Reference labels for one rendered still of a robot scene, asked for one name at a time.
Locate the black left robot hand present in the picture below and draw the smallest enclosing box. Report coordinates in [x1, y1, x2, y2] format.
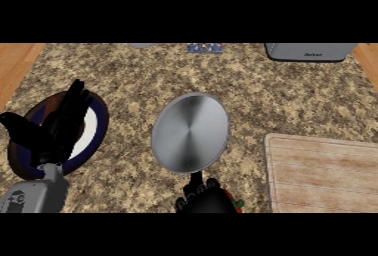
[0, 78, 93, 168]

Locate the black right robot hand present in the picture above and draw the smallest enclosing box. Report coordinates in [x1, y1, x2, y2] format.
[175, 172, 239, 214]

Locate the red bell pepper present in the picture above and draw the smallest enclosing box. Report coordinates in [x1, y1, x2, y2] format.
[221, 187, 246, 214]

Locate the pale wooden cutting board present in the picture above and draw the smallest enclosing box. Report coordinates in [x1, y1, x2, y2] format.
[262, 132, 378, 214]

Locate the blue rimmed white plate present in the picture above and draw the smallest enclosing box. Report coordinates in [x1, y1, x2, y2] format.
[7, 90, 110, 180]

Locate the grey rounded object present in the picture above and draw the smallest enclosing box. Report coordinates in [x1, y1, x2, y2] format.
[127, 42, 159, 50]

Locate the blue patterned box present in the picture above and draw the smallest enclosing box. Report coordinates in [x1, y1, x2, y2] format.
[186, 42, 224, 55]

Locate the grey appliance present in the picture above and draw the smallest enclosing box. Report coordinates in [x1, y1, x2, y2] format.
[262, 42, 360, 64]

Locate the silver pan with black handle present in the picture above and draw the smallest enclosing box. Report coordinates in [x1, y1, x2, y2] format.
[149, 91, 231, 186]

